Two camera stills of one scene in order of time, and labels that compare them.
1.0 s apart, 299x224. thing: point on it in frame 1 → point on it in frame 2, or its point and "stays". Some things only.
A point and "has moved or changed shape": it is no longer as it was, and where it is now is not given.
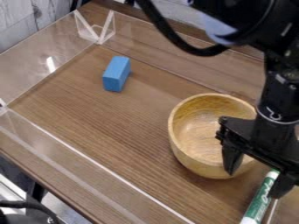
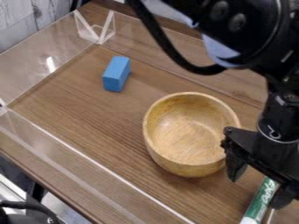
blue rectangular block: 116,73 stays
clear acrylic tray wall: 32,60 stays
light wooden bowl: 191,126 has moved or changed shape
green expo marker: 260,199 stays
